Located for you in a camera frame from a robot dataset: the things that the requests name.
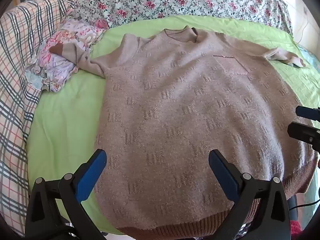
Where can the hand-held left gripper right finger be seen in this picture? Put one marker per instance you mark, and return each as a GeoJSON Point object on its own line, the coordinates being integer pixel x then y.
{"type": "Point", "coordinates": [225, 173]}

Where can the beige knitted sweater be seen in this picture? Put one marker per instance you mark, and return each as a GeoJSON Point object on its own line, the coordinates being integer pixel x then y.
{"type": "Point", "coordinates": [190, 120]}

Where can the pastel floral ruffled cloth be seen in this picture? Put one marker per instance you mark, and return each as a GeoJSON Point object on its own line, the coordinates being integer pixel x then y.
{"type": "Point", "coordinates": [53, 65]}

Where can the light blue cloth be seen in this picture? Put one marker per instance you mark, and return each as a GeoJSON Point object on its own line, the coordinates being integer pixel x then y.
{"type": "Point", "coordinates": [312, 55]}

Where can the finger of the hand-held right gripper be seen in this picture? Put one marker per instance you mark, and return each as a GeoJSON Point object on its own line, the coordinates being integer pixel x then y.
{"type": "Point", "coordinates": [303, 132]}
{"type": "Point", "coordinates": [308, 113]}

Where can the plaid blanket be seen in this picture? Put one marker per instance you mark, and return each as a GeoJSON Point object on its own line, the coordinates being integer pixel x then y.
{"type": "Point", "coordinates": [17, 85]}

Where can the green bed sheet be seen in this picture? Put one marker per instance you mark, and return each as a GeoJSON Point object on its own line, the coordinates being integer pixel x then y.
{"type": "Point", "coordinates": [62, 120]}

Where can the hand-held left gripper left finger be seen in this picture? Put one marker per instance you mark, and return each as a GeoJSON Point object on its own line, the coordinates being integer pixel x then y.
{"type": "Point", "coordinates": [91, 171]}

